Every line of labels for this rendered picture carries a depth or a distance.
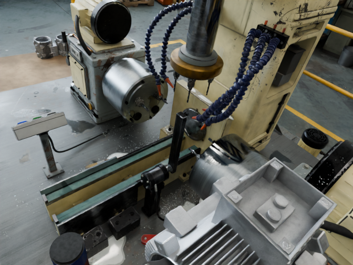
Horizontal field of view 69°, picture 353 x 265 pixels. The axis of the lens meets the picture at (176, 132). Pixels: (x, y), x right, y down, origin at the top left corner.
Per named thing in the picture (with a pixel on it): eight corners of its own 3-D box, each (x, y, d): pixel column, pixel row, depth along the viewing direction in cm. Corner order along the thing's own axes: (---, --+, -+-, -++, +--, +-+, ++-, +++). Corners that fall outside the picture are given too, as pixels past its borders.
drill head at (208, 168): (213, 156, 112) (228, 110, 96) (295, 228, 91) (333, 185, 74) (168, 182, 99) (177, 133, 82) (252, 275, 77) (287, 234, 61)
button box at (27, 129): (64, 124, 102) (59, 111, 101) (68, 124, 96) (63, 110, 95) (16, 140, 93) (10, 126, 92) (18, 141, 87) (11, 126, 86)
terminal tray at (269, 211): (257, 184, 44) (272, 155, 39) (313, 233, 38) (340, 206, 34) (207, 222, 37) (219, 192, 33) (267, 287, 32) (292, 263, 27)
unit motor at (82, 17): (103, 59, 157) (99, -19, 129) (133, 85, 140) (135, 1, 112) (61, 68, 143) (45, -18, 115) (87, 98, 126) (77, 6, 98)
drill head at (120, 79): (131, 83, 147) (131, 40, 130) (170, 118, 128) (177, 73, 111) (89, 95, 133) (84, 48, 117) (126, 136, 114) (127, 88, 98)
